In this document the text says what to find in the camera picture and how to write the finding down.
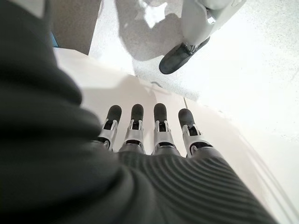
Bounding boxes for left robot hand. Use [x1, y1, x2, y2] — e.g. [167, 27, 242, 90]
[0, 0, 279, 224]

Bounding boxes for black left robot foot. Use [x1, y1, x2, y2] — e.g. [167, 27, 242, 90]
[159, 36, 211, 76]

